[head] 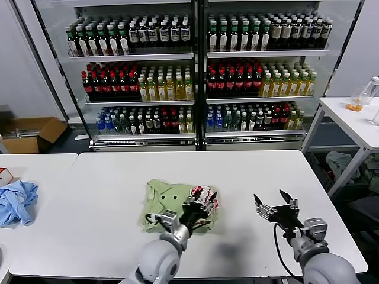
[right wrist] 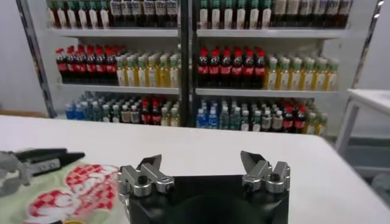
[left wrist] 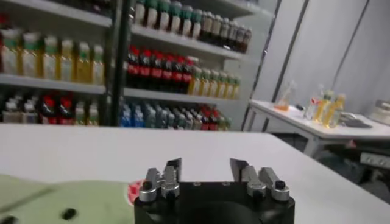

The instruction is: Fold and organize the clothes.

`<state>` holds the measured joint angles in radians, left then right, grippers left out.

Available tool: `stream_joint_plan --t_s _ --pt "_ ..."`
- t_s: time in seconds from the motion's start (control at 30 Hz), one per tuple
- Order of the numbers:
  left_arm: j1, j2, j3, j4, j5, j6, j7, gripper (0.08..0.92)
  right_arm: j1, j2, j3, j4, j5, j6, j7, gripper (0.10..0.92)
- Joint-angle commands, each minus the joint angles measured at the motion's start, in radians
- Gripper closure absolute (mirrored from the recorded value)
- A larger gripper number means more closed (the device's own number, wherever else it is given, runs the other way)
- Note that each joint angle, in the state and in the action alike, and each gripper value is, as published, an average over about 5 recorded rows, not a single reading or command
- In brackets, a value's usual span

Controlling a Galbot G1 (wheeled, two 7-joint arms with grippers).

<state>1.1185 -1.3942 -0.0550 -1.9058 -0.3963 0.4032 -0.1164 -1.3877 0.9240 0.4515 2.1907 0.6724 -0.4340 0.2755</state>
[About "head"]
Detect grey metal parts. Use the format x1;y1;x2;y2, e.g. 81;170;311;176
15;128;40;139

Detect white metal cooler shelf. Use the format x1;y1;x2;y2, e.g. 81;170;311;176
207;50;330;59
205;130;306;138
93;133;197;141
85;99;195;107
68;53;195;62
206;95;316;104

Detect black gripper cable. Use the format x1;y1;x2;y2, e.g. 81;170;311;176
192;219;213;230
272;223;300;279

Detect white side table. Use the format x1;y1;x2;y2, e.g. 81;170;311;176
301;96;379;199

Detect black chair seat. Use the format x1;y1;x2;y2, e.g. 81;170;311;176
346;195;379;234

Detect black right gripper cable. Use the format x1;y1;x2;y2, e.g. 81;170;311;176
272;223;300;279

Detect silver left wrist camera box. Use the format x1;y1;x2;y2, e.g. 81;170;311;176
159;209;180;234

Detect crumpled light blue shirt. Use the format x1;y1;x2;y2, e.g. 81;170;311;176
0;180;40;228

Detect beverage cooler cabinet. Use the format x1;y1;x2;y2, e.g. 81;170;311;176
201;0;333;152
32;0;203;153

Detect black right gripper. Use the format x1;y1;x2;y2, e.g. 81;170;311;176
253;189;305;234

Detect red cap cola bottle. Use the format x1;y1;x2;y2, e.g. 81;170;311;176
235;68;246;98
170;112;180;134
101;72;112;101
217;69;227;99
162;112;172;134
129;71;140;101
82;72;94;102
110;72;121;101
207;69;218;99
244;68;255;98
226;68;237;98
91;72;103;102
120;71;131;101
280;107;290;131
272;108;282;131
253;68;264;98

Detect clear bottle white cap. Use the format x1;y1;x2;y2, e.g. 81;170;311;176
361;76;379;107

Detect dark green cloth pile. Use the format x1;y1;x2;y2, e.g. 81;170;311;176
362;156;379;181

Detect grey-green cloth pile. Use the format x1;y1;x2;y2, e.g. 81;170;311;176
325;151;362;186

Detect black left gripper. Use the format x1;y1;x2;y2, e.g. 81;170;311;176
181;191;219;226

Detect light green t-shirt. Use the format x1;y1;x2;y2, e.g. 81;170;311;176
139;178;220;234

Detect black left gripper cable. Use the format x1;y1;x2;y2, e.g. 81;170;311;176
192;219;213;230

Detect orange and white box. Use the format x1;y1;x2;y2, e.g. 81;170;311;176
0;167;14;187

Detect white cap beige label bottle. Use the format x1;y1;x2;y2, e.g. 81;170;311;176
302;19;314;49
322;19;333;49
291;19;303;50
312;18;324;49
271;19;282;50
281;19;293;50

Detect glass beaker with orange liquid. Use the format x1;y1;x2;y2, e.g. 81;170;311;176
346;92;364;112

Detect black plastic crate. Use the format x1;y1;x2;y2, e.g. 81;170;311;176
306;152;337;193

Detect open cardboard box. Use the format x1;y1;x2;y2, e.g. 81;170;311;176
0;117;69;154

